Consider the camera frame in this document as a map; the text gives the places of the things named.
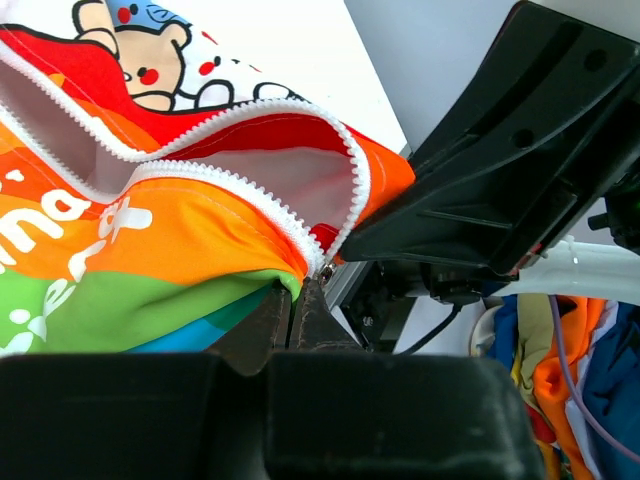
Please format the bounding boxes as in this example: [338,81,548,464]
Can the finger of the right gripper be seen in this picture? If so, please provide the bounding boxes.
[341,1,639,275]

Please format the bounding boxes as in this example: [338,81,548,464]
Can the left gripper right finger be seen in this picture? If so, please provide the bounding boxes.
[264,280,545,479]

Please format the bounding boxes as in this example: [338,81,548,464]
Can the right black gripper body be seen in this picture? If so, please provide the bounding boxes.
[344,164,640,351]

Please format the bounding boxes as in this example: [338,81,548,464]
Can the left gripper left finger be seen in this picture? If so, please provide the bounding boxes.
[1,286,291,479]

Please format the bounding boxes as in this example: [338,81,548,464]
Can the red rainbow kids jacket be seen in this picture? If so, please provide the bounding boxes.
[1,1,415,356]

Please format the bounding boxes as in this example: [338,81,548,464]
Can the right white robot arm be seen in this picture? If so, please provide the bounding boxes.
[342,1,639,304]

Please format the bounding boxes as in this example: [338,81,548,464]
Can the pile of colourful clothes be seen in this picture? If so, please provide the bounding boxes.
[469,294,639,479]

